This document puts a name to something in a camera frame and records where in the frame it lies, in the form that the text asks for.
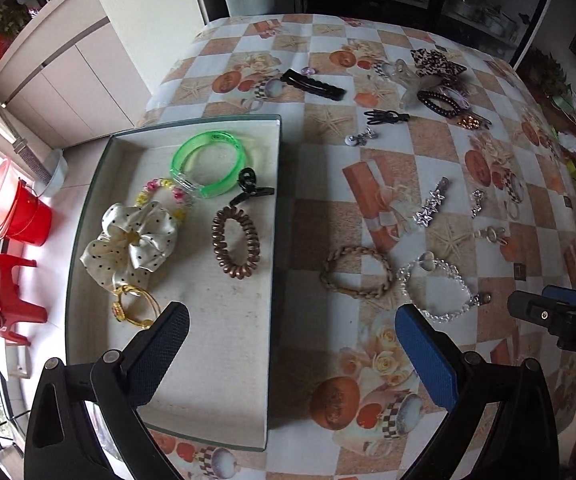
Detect cream polka dot scrunchie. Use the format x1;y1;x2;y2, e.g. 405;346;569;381
80;201;177;289

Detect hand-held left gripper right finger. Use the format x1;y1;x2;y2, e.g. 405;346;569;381
395;303;562;480

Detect silver earrings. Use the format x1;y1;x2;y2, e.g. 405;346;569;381
345;127;379;147

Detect leopard print scrunchie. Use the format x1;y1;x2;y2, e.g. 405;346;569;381
410;47;469;81

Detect white waste bin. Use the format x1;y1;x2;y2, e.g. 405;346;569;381
32;148;69;196

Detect checked printed tablecloth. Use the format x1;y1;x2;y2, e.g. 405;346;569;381
135;12;576;480

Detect small black claw clip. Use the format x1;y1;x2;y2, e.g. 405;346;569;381
363;108;412;127

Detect brown braided bracelet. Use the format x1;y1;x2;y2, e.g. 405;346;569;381
319;245;394;302

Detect black scalloped hair clip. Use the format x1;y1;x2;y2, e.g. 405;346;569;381
280;68;347;102

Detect clear plastic hair claw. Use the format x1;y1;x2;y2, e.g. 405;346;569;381
392;58;425;111

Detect red bucket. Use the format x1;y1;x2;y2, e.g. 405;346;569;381
0;159;52;247

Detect potted plant in red pot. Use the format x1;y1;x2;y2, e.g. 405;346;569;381
0;4;30;62

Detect gold rhinestone hair clip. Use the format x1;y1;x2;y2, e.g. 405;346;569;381
455;113;492;131

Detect long silver rhinestone clip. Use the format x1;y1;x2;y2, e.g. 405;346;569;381
412;176;452;226

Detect green translucent bangle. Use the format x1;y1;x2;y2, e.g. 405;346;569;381
170;129;247;199

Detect white-lined jewelry tray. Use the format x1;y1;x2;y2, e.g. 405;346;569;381
64;114;285;454

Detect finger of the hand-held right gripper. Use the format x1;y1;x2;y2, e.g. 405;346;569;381
507;290;570;332
542;284;576;307

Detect silver loop hair clip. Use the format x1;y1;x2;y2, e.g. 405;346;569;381
475;225;509;246

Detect black spiral hair tie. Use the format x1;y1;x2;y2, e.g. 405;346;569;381
416;88;462;119

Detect brown spiral hair tie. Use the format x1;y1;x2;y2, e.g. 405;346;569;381
211;205;260;281

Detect green leafy plant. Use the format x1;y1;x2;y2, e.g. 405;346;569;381
522;47;575;97

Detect pastel bead bracelet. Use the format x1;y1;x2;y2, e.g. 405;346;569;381
135;177;194;222

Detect clear bead bracelet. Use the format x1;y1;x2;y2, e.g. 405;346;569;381
396;253;492;324

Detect white cabinet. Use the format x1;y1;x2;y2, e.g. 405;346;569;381
0;0;151;150

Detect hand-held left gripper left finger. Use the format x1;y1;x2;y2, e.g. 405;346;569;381
23;301;191;480

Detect gold flower bracelet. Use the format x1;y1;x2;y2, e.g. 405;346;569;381
110;282;162;329

